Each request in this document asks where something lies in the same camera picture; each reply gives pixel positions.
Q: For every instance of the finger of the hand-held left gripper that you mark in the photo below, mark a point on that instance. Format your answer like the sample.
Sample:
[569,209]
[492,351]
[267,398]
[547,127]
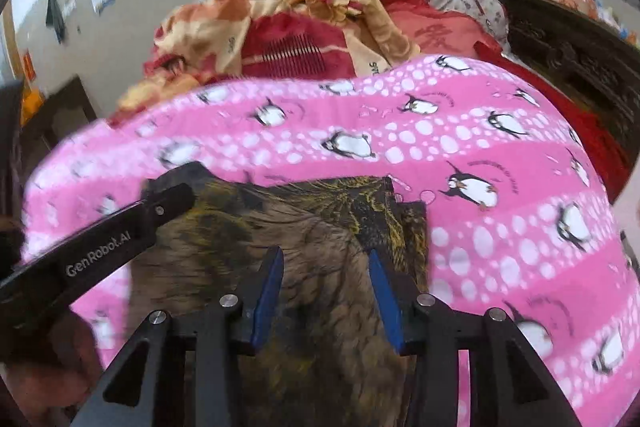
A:
[175,189]

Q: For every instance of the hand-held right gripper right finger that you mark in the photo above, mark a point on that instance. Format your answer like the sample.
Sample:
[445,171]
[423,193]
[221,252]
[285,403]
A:
[387,302]

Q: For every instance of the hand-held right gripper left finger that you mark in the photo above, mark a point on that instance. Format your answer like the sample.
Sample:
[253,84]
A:
[267,302]

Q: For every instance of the brown furry garment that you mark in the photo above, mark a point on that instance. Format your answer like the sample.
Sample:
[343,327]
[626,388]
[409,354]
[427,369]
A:
[310,247]

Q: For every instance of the person's left hand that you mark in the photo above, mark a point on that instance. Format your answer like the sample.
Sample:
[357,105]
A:
[50,367]

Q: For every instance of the dark wooden furniture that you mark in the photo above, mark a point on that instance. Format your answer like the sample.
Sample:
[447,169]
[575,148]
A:
[70,117]

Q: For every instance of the pink penguin print blanket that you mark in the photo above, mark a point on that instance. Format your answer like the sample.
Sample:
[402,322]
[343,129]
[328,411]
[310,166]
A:
[500,232]

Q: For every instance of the red and yellow floral blanket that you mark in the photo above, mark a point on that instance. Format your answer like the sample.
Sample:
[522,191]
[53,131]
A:
[210,27]

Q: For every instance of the dark carved wooden cabinet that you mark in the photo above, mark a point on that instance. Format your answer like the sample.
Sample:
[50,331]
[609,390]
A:
[575,52]

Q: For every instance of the dark wall hanging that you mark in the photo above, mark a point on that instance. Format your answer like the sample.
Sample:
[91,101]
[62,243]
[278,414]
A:
[56,14]

